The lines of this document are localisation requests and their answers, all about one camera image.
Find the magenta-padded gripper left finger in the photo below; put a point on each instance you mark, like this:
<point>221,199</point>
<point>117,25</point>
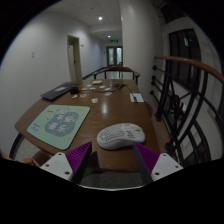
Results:
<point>58,165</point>

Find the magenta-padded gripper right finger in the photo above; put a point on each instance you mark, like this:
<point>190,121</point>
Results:
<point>165,165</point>

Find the white perforated computer mouse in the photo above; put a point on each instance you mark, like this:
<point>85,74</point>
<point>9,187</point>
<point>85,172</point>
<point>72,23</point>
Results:
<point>120,136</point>

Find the mint green printed mouse pad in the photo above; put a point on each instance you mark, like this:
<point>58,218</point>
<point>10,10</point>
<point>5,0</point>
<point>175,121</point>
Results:
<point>60,125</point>

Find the beige sticker card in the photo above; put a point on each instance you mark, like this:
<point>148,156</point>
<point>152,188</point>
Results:
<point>74,96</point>

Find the white notepad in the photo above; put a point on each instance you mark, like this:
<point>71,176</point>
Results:
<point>137,97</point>

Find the black closed laptop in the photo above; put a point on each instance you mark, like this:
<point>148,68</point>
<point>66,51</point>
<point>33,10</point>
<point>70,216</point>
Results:
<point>58,91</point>

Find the orange sticker card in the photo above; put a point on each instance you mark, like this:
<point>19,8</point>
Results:
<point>82,95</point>

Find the small black box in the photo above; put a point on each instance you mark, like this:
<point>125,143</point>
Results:
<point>74,90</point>

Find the pink white sticker card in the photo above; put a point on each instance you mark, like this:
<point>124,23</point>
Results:
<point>108,94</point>

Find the small white sticker card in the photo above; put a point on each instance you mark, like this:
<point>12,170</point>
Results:
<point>109,89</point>
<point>102,87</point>

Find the small flat white box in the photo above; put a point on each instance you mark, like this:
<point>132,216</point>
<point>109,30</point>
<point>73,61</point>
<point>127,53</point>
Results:
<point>97,82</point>

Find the black railing with wooden handrail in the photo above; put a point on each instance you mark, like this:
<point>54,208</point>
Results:
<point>186,63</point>

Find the open side doorway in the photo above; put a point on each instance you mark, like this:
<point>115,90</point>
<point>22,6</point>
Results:
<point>74,60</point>

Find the wooden armchair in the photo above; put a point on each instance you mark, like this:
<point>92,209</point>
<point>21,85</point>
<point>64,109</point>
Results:
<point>116,68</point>

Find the dark window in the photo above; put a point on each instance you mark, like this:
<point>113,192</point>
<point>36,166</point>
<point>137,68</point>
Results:
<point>185,56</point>

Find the glass double door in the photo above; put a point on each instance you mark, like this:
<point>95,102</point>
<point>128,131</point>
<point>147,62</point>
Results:
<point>114,56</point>

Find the green exit sign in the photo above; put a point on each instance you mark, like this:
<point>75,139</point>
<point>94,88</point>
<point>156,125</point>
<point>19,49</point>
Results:
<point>114,41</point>

